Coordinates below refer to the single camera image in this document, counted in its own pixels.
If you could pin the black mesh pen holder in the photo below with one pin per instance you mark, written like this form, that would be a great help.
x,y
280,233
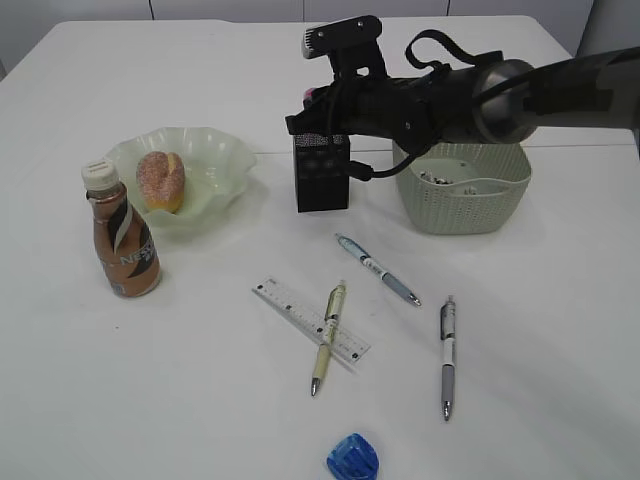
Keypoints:
x,y
321,183

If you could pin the pale green wavy glass plate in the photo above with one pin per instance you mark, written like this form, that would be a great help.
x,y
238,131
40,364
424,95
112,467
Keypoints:
x,y
216,167

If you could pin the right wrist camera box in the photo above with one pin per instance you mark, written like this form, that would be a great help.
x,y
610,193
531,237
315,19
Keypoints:
x,y
350,45

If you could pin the clear plastic ruler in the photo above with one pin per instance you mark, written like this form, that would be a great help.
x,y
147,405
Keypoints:
x,y
347,347

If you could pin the grey white pen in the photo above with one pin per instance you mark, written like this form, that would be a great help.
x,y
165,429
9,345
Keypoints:
x,y
448,367

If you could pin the cream yellow-green pen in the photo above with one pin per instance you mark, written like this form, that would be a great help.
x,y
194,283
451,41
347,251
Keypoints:
x,y
332,317

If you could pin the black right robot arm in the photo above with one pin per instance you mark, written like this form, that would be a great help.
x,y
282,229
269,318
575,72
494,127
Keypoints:
x,y
500,103

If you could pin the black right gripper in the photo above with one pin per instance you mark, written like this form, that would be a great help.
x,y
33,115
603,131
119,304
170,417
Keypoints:
x,y
380,108

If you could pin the brown Nescafe coffee bottle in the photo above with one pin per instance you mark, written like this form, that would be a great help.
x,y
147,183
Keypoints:
x,y
122,239

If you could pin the sugared bread roll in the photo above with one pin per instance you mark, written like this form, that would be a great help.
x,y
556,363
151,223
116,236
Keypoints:
x,y
161,180

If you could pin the light blue white pen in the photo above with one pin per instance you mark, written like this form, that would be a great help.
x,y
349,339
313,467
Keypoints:
x,y
385,276

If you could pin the blue pencil sharpener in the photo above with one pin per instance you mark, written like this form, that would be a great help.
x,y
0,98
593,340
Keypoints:
x,y
353,458

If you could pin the pale green plastic basket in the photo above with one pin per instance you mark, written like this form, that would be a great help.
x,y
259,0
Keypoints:
x,y
501,174

